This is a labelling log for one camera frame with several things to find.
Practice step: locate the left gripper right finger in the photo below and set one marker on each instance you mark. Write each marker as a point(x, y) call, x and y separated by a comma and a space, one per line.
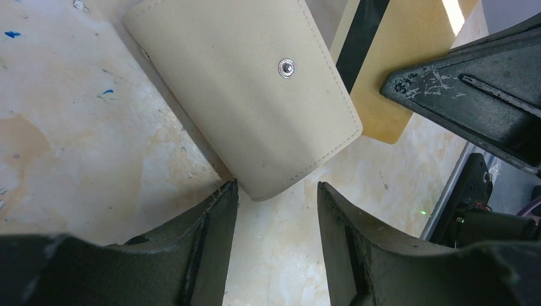
point(369, 262)

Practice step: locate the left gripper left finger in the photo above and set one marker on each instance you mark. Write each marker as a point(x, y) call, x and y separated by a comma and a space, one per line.
point(182, 262)

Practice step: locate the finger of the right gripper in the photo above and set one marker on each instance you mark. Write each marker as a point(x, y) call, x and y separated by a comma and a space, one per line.
point(487, 92)

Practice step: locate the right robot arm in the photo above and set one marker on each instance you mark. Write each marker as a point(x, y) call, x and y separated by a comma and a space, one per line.
point(467, 217)

